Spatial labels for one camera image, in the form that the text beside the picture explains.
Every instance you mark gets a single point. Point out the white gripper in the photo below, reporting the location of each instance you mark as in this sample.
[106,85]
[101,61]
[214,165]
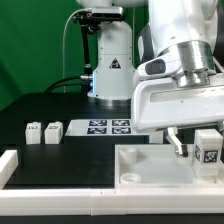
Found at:
[159,104]

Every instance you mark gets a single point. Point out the white square tabletop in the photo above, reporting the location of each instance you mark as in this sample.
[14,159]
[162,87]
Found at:
[157,166]

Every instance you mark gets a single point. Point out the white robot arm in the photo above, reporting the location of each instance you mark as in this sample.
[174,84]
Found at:
[176,84]

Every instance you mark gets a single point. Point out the white U-shaped fence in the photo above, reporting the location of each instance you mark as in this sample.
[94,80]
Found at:
[112,201]

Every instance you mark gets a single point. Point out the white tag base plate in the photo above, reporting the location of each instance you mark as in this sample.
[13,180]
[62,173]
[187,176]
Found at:
[101,127]

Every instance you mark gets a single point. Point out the black camera on mount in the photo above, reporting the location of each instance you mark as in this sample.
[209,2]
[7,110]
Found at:
[90,20]

